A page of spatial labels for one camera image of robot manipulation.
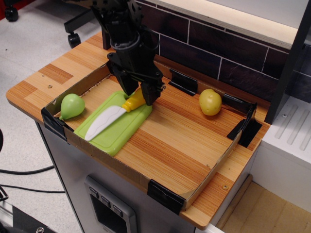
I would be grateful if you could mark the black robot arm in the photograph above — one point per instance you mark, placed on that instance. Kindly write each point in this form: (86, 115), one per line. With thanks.
(101, 8)

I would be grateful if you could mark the yellow toy potato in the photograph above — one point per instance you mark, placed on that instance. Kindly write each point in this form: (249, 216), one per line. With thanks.
(210, 102)

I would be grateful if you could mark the cardboard fence with black tape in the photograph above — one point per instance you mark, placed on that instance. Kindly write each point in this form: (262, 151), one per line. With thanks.
(185, 160)

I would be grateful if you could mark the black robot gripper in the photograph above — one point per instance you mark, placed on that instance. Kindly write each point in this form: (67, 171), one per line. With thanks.
(135, 45)

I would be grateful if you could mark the black office chair base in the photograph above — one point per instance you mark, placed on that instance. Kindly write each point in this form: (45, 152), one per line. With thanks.
(11, 14)

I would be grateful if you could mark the yellow handled white toy knife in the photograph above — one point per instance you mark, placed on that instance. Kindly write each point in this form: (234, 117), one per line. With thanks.
(112, 113)

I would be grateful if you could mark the green plastic cutting board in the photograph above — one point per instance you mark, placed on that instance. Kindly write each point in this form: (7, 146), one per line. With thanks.
(113, 138)

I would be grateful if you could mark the grey toy oven panel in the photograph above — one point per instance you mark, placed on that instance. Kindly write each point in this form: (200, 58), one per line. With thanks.
(113, 214)

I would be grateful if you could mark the green toy pear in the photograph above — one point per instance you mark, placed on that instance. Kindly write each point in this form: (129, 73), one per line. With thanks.
(72, 105)

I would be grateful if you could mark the white toy sink drainboard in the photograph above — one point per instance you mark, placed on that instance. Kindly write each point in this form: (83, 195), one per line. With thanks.
(290, 134)

